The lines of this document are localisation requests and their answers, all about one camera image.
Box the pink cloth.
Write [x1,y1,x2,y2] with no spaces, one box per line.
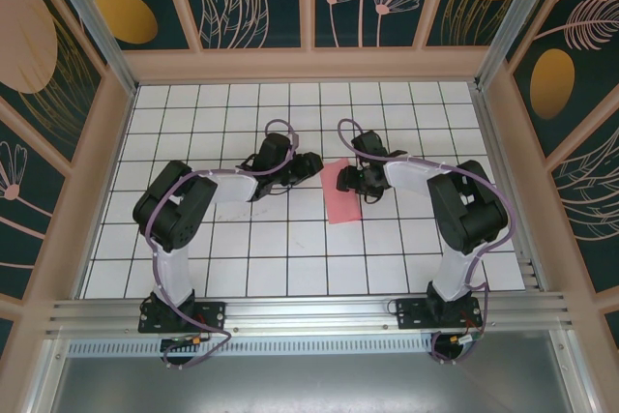
[320,158,364,226]

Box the grey metal sheet panel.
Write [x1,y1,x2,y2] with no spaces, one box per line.
[50,357,576,413]

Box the long aluminium mounting rail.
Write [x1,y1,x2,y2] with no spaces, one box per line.
[45,291,575,337]

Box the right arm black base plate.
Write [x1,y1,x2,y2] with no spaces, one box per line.
[395,297,483,332]

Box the slotted metal cable strip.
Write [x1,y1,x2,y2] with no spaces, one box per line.
[67,339,436,357]

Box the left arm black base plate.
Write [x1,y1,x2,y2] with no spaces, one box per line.
[137,300,228,336]

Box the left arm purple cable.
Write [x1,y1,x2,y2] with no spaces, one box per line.
[147,118,299,370]

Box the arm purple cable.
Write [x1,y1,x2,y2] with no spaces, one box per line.
[337,118,515,367]
[147,118,299,370]

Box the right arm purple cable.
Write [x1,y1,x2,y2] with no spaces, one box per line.
[337,118,515,367]

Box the small circuit board with wires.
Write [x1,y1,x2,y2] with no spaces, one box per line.
[162,333,212,351]
[447,330,485,347]

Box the grooved aluminium side rail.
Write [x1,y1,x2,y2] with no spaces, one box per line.
[471,86,550,293]

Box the aluminium corner post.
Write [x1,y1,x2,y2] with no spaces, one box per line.
[38,0,139,98]
[473,0,567,93]

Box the aluminium frame rail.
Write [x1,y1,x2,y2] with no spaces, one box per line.
[550,330,599,413]
[26,338,67,413]

